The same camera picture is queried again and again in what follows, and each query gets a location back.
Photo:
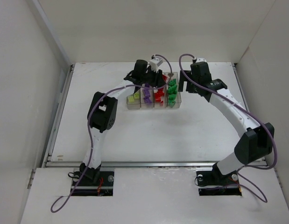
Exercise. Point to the tall red lego brick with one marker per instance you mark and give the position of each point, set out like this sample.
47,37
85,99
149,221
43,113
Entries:
164,77

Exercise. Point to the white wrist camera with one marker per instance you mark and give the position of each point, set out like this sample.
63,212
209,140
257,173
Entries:
198,60
155,63

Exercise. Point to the purple lego block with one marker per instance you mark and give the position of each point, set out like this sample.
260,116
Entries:
147,100

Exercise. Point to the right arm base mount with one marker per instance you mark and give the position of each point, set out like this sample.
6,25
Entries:
214,178

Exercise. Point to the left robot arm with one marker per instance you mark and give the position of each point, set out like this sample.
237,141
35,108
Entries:
102,113

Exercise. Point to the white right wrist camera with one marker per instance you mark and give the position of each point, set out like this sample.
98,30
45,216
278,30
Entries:
198,60

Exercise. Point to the aluminium front rail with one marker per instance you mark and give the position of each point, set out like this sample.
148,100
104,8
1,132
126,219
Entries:
135,164

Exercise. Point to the green lego stack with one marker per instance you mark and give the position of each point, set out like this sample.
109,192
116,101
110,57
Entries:
172,84

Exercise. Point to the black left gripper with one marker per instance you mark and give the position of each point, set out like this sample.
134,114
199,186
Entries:
156,77

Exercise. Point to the red lego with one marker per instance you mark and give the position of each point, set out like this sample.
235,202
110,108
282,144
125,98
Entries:
159,96

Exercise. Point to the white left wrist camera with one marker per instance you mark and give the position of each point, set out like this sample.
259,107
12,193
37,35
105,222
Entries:
155,63

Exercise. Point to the purple lego brick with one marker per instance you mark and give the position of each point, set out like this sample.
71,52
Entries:
146,91

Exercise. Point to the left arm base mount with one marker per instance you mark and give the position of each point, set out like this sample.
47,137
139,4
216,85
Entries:
105,180

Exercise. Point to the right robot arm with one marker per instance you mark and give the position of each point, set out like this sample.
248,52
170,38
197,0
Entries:
256,139

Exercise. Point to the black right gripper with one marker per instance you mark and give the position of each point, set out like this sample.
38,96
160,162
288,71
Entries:
189,84

